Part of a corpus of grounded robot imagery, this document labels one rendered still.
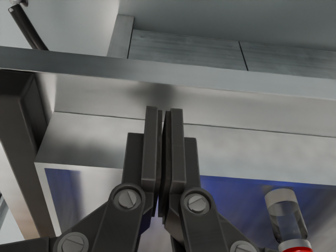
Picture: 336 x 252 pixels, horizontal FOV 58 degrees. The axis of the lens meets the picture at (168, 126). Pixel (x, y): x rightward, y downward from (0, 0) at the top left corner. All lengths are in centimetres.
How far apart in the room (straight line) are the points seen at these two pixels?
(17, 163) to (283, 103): 15
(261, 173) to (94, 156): 9
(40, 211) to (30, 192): 2
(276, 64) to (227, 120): 84
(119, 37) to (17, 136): 84
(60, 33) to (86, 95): 105
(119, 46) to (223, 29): 40
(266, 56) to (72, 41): 69
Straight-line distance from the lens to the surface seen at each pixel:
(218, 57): 96
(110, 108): 17
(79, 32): 118
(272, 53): 107
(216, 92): 16
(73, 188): 23
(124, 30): 103
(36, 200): 22
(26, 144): 17
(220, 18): 113
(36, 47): 112
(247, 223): 28
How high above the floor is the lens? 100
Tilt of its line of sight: 44 degrees down
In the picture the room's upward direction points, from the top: 180 degrees clockwise
